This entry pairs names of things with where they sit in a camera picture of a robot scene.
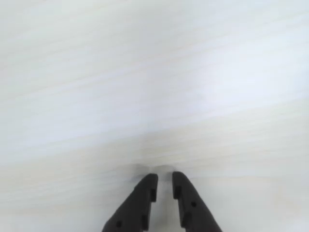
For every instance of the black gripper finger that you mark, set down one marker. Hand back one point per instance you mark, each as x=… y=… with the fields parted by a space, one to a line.
x=137 y=205
x=195 y=212

